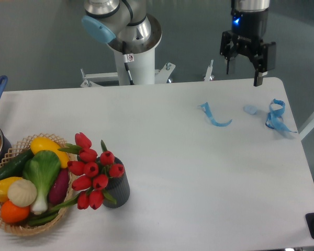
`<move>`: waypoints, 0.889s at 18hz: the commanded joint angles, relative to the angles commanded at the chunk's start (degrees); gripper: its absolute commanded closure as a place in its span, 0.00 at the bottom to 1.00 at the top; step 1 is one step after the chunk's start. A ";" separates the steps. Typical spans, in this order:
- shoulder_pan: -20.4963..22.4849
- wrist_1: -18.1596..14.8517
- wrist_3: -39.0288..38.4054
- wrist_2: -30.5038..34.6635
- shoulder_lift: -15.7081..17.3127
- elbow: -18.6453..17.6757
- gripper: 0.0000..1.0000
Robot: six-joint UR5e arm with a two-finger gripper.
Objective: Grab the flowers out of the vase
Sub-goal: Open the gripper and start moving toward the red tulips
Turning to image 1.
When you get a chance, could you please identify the dark grey ribbed vase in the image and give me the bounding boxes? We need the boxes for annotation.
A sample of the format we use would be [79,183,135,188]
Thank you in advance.
[100,157,130,208]

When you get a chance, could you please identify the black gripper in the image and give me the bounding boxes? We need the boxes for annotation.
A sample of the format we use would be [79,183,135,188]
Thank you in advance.
[220,8,276,87]

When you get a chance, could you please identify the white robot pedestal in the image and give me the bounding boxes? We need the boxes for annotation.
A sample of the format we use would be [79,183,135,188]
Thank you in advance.
[108,14,162,86]

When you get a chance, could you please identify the green bok choy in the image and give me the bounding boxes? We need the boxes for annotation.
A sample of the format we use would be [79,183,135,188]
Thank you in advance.
[23,150,61,215]

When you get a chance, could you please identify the red tulip bouquet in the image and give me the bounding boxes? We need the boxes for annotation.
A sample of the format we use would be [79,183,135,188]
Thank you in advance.
[54,132,124,210]

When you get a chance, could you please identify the purple sweet potato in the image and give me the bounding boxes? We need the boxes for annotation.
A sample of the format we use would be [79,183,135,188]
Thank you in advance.
[48,169,70,205]

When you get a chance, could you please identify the yellow bell pepper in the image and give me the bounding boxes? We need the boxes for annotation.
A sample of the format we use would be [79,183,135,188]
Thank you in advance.
[0,177,22,203]

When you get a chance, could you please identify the orange fruit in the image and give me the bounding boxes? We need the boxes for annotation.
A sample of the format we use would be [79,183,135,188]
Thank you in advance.
[1,200,30,224]

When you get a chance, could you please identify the white metal base frame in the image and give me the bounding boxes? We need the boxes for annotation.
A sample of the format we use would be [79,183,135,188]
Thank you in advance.
[80,59,215,88]

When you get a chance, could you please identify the curved blue tape strip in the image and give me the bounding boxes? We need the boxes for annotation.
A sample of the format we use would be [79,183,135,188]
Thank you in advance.
[199,102,232,127]

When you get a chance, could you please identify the green cucumber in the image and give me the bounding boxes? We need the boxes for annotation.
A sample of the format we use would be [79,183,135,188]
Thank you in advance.
[0,149,34,180]

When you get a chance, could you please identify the white steamed bun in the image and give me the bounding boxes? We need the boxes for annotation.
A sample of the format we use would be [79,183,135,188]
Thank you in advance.
[7,179,37,207]

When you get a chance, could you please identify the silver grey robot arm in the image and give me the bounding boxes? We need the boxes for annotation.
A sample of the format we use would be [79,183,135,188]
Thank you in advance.
[82,1,276,87]

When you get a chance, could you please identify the yellow squash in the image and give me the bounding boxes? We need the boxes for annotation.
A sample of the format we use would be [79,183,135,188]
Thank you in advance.
[30,136,70,168]

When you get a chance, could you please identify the green pea pods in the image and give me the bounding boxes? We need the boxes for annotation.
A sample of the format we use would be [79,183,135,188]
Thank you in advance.
[27,208,61,227]

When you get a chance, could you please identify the tangled blue tape strip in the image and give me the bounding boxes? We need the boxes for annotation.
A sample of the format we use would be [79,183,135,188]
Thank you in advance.
[265,99,297,133]

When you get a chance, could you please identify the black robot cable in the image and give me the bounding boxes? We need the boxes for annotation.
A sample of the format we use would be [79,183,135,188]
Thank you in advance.
[121,41,135,86]

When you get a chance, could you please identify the woven wicker basket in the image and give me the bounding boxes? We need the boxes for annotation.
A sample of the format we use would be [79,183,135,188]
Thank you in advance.
[0,133,76,236]

